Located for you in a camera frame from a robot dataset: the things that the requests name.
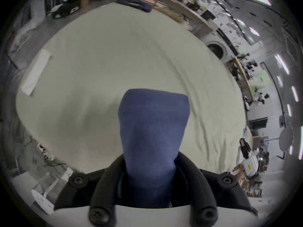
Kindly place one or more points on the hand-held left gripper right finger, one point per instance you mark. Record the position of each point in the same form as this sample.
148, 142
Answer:
198, 185

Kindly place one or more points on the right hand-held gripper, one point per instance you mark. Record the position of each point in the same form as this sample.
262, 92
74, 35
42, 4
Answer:
251, 163

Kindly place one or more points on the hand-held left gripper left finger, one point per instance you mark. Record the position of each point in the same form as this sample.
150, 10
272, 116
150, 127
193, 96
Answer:
104, 185

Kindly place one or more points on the dark blue shirt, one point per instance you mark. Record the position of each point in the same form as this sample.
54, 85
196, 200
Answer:
152, 138

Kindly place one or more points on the white stand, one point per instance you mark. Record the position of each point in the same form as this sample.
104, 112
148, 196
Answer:
45, 195

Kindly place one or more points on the white washing machine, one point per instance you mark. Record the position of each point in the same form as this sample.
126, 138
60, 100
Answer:
219, 47

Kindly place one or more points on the folded white cloth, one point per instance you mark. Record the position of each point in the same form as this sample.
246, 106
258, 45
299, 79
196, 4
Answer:
35, 73

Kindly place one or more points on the long wooden table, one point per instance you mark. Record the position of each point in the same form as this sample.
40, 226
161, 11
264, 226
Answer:
189, 13

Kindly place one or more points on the stack of folded dark blue garments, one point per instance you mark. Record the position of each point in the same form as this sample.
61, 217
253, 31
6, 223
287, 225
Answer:
135, 3

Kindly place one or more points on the black and white robot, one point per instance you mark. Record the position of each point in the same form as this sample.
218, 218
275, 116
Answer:
64, 8

